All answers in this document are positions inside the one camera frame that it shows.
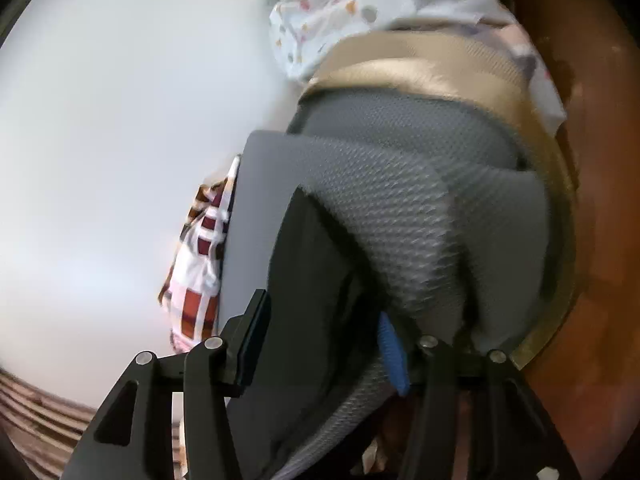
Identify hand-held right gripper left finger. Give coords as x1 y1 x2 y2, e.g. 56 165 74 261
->
65 289 273 480

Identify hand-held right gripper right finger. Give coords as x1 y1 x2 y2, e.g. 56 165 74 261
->
377 312 583 480

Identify black pants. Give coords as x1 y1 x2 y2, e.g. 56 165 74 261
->
260 185 393 480

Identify red plaid cloth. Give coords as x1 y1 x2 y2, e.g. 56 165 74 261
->
159 155 243 353

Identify tan satin cloth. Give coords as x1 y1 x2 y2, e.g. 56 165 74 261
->
300 30 576 371

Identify white dotted cloth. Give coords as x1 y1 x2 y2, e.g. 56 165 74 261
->
235 0 568 133

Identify brown wooden bed frame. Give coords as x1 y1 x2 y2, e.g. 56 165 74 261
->
495 0 640 480

